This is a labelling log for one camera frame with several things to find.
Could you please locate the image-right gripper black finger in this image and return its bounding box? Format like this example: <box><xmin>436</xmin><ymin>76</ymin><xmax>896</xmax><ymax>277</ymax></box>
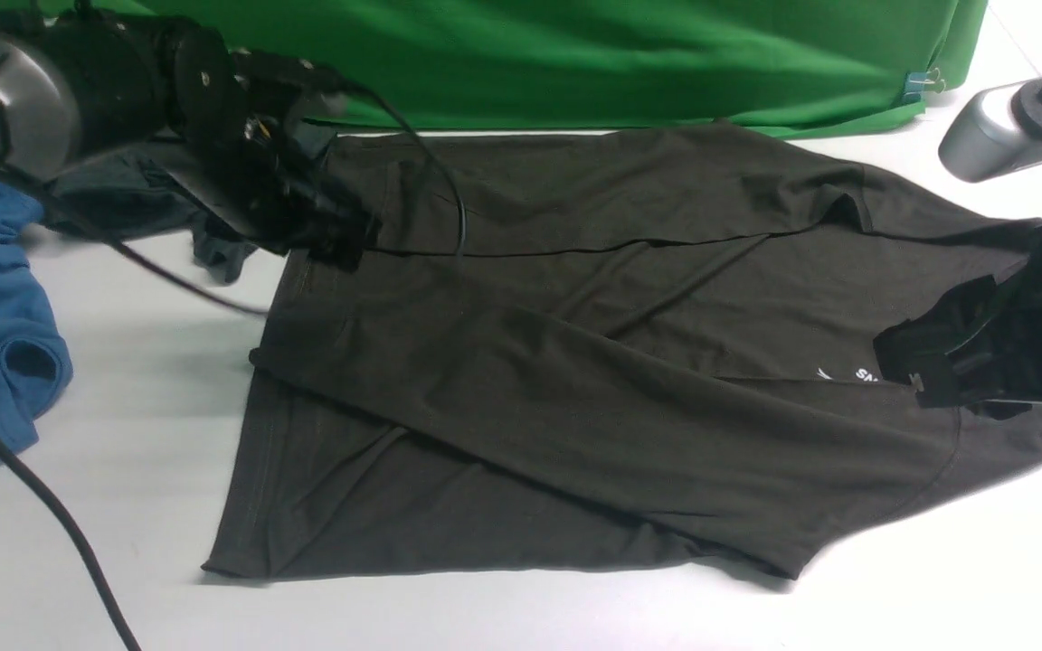
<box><xmin>874</xmin><ymin>276</ymin><xmax>997</xmax><ymax>408</ymax></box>

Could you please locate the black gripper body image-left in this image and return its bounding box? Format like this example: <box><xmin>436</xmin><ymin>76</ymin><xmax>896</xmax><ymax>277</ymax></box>
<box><xmin>173</xmin><ymin>28</ymin><xmax>381</xmax><ymax>272</ymax></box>

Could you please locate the dark teal crumpled garment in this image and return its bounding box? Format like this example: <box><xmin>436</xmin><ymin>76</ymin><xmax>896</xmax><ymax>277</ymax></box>
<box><xmin>41</xmin><ymin>143</ymin><xmax>272</xmax><ymax>285</ymax></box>

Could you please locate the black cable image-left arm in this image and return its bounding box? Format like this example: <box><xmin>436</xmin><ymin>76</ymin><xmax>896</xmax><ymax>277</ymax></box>
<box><xmin>0</xmin><ymin>90</ymin><xmax>468</xmax><ymax>651</ymax></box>

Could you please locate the blue binder clip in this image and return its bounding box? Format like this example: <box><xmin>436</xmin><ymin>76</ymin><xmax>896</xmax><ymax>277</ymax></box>
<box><xmin>900</xmin><ymin>67</ymin><xmax>947</xmax><ymax>104</ymax></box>

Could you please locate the dark gray long-sleeve top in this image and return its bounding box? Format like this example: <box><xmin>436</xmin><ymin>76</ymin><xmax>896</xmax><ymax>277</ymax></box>
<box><xmin>203</xmin><ymin>123</ymin><xmax>1042</xmax><ymax>581</ymax></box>

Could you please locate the green backdrop cloth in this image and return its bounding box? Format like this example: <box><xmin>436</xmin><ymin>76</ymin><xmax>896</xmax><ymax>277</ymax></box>
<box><xmin>95</xmin><ymin>1</ymin><xmax>988</xmax><ymax>140</ymax></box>

